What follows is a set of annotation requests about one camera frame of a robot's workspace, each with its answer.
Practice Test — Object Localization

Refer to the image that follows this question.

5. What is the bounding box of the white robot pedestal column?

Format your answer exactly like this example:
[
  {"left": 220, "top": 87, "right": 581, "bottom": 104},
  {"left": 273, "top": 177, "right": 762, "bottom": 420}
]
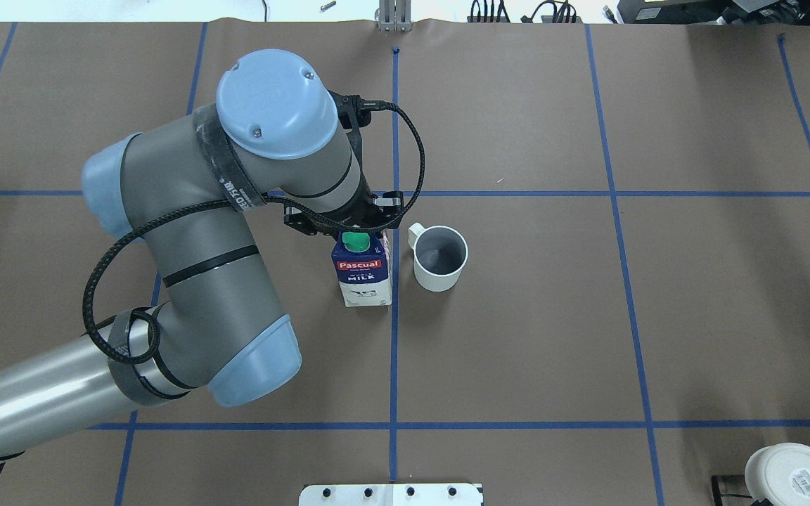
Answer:
[{"left": 298, "top": 483, "right": 485, "bottom": 505}]

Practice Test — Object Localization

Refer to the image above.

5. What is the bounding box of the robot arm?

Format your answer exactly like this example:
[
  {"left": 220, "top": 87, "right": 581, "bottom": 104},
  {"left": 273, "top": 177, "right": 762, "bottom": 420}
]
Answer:
[{"left": 0, "top": 48, "right": 415, "bottom": 469}]

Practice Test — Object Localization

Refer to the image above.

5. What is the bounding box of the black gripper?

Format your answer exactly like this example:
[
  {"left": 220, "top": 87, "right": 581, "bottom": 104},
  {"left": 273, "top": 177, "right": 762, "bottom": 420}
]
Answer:
[{"left": 284, "top": 189, "right": 405, "bottom": 237}]

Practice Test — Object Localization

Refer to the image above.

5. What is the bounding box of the black power strip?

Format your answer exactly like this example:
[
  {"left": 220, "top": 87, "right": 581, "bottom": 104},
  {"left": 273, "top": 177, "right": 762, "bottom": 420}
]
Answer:
[{"left": 464, "top": 1, "right": 582, "bottom": 25}]

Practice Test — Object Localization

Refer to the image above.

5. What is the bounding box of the blue white milk carton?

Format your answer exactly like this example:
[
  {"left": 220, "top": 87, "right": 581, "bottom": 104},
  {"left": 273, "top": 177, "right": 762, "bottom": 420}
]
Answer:
[{"left": 331, "top": 231, "right": 392, "bottom": 308}]

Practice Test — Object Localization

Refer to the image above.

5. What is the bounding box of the white mug grey inside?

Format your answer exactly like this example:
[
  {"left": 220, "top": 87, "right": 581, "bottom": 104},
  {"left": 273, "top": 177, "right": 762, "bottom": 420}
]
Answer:
[{"left": 408, "top": 222, "right": 469, "bottom": 292}]

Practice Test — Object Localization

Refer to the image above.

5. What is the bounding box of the black laptop computer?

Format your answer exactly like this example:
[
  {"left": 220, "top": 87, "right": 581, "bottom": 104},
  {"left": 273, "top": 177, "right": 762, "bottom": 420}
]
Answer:
[{"left": 617, "top": 1, "right": 810, "bottom": 26}]

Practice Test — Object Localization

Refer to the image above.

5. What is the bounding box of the aluminium frame post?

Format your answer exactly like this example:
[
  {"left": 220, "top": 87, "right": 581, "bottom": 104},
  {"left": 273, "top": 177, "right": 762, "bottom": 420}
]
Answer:
[{"left": 374, "top": 0, "right": 413, "bottom": 33}]

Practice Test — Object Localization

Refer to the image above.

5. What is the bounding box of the white cup on rack lower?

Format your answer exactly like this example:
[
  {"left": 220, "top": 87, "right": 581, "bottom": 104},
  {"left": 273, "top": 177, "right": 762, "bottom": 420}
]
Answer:
[{"left": 745, "top": 443, "right": 810, "bottom": 505}]

